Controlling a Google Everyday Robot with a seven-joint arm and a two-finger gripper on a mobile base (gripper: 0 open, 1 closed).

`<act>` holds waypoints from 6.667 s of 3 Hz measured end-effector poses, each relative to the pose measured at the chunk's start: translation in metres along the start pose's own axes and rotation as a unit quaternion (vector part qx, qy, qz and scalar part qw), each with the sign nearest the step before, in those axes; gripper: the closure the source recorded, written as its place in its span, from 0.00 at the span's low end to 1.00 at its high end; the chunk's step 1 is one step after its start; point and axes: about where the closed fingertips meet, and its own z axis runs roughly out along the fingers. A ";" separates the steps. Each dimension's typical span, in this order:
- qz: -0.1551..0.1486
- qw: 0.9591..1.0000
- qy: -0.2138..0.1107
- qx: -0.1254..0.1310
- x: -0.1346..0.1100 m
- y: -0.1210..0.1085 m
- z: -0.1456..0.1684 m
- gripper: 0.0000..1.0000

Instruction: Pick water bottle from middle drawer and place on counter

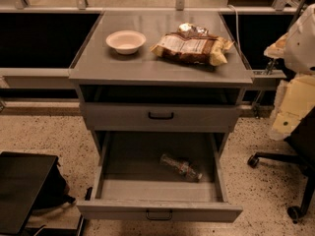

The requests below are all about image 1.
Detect clear plastic water bottle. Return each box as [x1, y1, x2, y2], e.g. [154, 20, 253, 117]
[159, 153, 203, 182]

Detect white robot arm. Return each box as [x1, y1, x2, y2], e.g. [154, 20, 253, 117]
[264, 4, 315, 141]

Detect grey drawer cabinet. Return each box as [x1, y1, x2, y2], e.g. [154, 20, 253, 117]
[68, 10, 255, 155]

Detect closed grey upper drawer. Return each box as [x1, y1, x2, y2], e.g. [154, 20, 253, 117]
[81, 102, 239, 133]

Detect open grey lower drawer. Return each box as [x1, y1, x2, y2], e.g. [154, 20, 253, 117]
[77, 132, 242, 222]

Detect brown yellow chip bag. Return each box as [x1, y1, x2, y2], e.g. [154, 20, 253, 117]
[151, 23, 233, 67]

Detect white paper bowl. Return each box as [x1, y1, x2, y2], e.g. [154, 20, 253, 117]
[105, 30, 147, 55]

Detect metal diagonal rod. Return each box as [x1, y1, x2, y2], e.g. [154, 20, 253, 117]
[251, 0, 315, 116]

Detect black box at left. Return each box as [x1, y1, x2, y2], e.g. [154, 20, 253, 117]
[0, 151, 75, 236]

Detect black office chair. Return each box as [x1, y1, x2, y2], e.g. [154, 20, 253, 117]
[247, 108, 315, 224]

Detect black drawer handle upper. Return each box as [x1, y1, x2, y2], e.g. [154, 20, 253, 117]
[148, 112, 174, 120]

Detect black drawer handle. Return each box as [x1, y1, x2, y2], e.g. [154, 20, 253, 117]
[146, 210, 172, 221]
[148, 112, 174, 120]

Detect black drawer handle lower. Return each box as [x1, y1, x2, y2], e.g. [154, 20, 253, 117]
[146, 210, 172, 221]

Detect white cable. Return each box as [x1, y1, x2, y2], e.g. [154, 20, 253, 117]
[227, 4, 244, 59]

